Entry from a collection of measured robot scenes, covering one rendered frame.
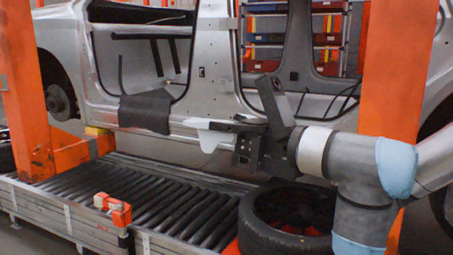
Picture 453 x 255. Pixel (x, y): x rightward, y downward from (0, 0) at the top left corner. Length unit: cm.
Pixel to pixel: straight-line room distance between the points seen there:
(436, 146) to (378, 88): 46
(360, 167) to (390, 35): 59
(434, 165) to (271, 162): 24
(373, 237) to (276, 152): 18
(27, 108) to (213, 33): 116
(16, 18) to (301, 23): 241
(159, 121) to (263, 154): 154
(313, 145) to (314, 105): 193
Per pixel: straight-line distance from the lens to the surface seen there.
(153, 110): 207
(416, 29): 99
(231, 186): 235
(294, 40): 337
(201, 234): 196
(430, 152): 57
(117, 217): 177
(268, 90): 51
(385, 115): 101
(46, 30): 274
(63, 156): 233
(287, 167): 51
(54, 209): 235
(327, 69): 510
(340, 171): 46
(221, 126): 51
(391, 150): 45
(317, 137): 47
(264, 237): 154
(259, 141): 51
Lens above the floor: 139
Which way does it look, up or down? 16 degrees down
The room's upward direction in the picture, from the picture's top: straight up
